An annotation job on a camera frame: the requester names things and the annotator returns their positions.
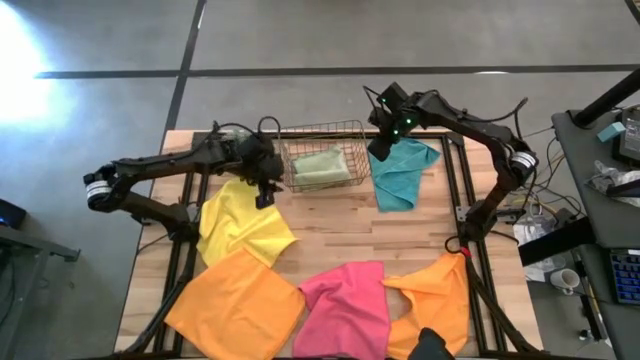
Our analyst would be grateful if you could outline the pink microfiber towel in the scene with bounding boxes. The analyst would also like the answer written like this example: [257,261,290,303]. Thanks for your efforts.
[292,260,392,360]

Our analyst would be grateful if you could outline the black rounded object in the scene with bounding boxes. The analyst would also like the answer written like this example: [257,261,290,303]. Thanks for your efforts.
[407,327,457,360]

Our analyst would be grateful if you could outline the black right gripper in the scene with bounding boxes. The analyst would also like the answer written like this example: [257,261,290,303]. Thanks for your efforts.
[368,103,422,162]

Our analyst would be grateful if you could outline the black metal table frame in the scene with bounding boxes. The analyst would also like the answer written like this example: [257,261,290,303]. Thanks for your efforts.
[117,119,551,360]

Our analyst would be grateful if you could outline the wire basket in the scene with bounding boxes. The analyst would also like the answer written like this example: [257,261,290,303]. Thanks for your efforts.
[277,119,374,195]

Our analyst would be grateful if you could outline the grey metal stand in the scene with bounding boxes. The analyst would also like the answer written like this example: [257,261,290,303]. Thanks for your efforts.
[0,224,81,360]

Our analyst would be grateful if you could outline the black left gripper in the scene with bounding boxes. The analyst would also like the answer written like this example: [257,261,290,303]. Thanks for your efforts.
[233,132,286,211]

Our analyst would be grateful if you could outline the teal microfiber towel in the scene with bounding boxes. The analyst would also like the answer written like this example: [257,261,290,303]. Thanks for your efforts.
[368,137,442,214]

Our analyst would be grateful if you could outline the white mug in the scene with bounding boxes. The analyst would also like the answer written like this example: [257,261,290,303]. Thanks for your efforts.
[549,268,582,296]

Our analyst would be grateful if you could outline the light blue box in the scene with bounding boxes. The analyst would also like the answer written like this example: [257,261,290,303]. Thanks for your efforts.
[596,121,627,144]

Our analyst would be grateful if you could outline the crumpled clear plastic bag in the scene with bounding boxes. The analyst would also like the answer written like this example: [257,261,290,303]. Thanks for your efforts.
[584,159,640,197]

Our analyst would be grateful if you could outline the tangled black floor cables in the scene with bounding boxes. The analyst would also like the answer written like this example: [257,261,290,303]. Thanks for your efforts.
[492,127,599,224]

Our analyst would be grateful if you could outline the grey side desk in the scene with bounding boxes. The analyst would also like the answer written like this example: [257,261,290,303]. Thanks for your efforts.
[551,107,640,360]

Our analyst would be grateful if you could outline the green microfiber towel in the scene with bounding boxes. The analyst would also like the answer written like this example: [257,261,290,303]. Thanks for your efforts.
[292,144,352,186]

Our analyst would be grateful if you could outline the white bag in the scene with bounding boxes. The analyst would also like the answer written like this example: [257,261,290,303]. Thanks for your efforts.
[514,217,567,282]

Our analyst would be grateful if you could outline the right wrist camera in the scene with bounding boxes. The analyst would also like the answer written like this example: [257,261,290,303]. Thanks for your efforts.
[379,82,410,109]

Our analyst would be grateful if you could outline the dark desk device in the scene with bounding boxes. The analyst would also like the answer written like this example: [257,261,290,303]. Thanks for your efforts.
[618,105,640,164]

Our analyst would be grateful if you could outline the black box device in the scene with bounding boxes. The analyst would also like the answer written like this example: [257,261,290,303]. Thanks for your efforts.
[0,198,29,230]

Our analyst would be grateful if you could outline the orange microfiber towel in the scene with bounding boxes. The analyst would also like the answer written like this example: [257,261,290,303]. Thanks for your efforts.
[163,247,307,360]
[382,252,471,360]

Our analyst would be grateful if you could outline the black pole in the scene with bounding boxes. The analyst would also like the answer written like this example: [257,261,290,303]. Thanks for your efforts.
[572,67,640,129]

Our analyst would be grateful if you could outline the dark keyboard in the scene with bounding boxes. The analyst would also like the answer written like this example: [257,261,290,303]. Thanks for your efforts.
[608,248,640,306]

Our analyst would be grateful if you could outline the yellow microfiber towel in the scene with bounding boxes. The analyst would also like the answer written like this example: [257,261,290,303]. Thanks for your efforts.
[196,178,300,269]

